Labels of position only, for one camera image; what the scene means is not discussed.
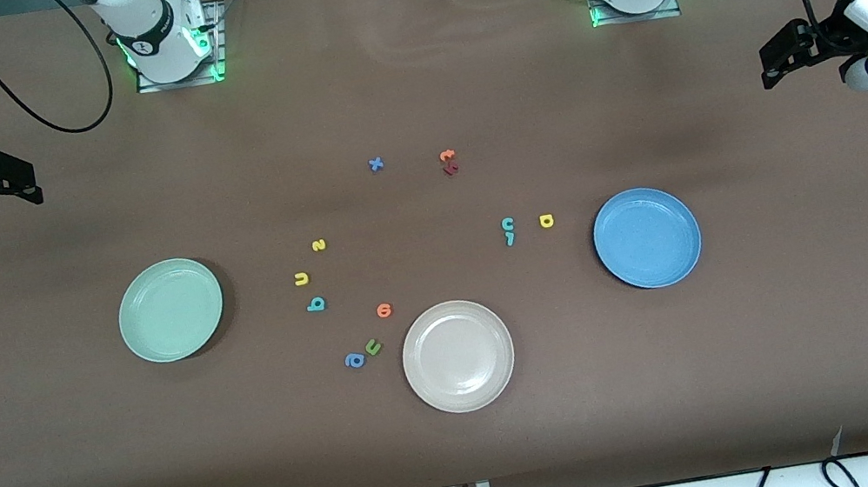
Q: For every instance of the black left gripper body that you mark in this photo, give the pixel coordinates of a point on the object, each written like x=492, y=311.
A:
x=829, y=34

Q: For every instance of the yellow letter d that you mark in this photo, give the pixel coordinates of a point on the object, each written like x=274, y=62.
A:
x=546, y=220

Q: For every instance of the yellow letter u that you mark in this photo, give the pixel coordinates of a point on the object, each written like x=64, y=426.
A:
x=302, y=280

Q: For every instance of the yellow letter z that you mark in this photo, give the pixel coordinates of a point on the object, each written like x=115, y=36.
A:
x=319, y=245

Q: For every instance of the teal letter b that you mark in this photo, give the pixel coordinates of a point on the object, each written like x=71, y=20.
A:
x=316, y=305

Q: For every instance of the teal letter c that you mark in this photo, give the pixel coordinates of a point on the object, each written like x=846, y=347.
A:
x=507, y=223

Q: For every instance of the teal letter l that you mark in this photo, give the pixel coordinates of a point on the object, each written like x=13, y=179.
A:
x=510, y=239

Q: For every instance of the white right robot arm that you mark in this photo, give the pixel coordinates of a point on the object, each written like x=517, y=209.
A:
x=155, y=26

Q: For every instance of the green plate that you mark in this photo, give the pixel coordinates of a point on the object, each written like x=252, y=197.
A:
x=170, y=310

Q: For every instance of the blue plate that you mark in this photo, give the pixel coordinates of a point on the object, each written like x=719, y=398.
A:
x=647, y=238

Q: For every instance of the orange letter t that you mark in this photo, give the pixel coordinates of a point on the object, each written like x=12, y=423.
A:
x=448, y=156

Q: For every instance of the blue letter x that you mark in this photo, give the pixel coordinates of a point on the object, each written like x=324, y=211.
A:
x=376, y=164

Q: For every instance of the dark red letter k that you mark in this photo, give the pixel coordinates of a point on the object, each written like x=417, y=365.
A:
x=451, y=169

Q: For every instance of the blue letter a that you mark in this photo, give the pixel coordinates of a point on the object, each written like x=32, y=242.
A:
x=354, y=362

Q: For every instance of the orange letter e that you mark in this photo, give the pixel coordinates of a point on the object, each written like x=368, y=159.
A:
x=384, y=311

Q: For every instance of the green letter n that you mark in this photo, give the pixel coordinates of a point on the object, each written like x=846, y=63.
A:
x=373, y=348

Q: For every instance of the beige plate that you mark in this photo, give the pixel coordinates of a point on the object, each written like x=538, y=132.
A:
x=458, y=356

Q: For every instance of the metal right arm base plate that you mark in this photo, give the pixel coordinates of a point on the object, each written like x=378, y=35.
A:
x=182, y=83

